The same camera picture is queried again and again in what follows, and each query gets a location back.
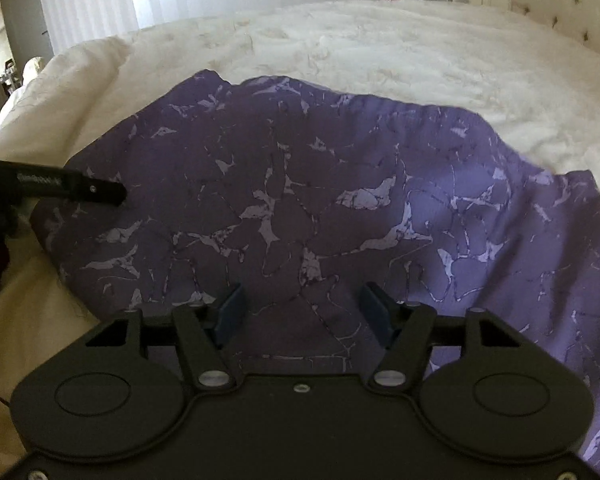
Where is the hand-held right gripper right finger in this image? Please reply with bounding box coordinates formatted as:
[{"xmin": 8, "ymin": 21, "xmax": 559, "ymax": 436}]
[{"xmin": 361, "ymin": 282, "xmax": 524, "ymax": 391}]

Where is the purple marble print garment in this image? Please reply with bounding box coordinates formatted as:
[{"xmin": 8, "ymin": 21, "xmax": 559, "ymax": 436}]
[{"xmin": 30, "ymin": 70, "xmax": 600, "ymax": 467}]

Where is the cream tufted headboard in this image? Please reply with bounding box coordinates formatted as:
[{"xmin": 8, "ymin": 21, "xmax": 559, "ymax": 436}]
[{"xmin": 467, "ymin": 0, "xmax": 600, "ymax": 63}]

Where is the white sheer curtain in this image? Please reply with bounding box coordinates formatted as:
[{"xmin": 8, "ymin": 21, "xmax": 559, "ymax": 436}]
[{"xmin": 32, "ymin": 0, "xmax": 276, "ymax": 58}]

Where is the white bed comforter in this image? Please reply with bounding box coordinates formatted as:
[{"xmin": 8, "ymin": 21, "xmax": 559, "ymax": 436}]
[{"xmin": 0, "ymin": 0, "xmax": 600, "ymax": 461}]

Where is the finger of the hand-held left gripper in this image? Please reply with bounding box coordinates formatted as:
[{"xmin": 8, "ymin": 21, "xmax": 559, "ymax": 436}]
[{"xmin": 69, "ymin": 172, "xmax": 129, "ymax": 207}]

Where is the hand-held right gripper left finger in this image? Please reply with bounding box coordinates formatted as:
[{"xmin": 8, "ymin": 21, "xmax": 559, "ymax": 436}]
[{"xmin": 86, "ymin": 282, "xmax": 246, "ymax": 391}]

